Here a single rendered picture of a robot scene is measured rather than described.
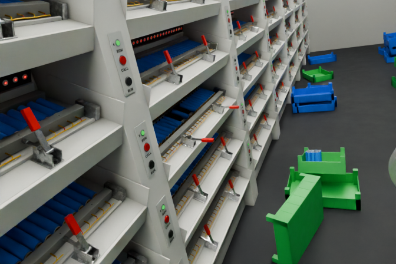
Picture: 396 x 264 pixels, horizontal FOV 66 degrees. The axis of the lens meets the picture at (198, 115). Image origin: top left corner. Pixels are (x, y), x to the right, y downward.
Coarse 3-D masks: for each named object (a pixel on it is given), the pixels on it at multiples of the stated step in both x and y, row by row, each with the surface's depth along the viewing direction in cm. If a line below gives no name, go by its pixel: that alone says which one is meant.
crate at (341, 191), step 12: (288, 180) 146; (300, 180) 153; (324, 180) 148; (336, 180) 146; (348, 180) 144; (288, 192) 136; (324, 192) 141; (336, 192) 139; (348, 192) 137; (324, 204) 131; (336, 204) 129; (348, 204) 127; (360, 204) 125
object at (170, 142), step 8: (216, 96) 118; (208, 104) 111; (200, 112) 104; (208, 112) 108; (192, 120) 98; (184, 128) 93; (192, 128) 96; (176, 136) 88; (168, 144) 84; (160, 152) 80
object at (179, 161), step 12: (204, 84) 128; (216, 84) 126; (228, 96) 126; (228, 108) 116; (156, 120) 99; (204, 120) 105; (216, 120) 106; (192, 132) 96; (204, 132) 98; (204, 144) 98; (168, 156) 83; (180, 156) 84; (192, 156) 88; (168, 168) 72; (180, 168) 81; (168, 180) 74
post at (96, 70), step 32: (96, 0) 54; (96, 32) 54; (64, 64) 60; (96, 64) 57; (128, 96) 62; (128, 128) 61; (128, 160) 63; (160, 160) 71; (160, 192) 71; (160, 224) 70
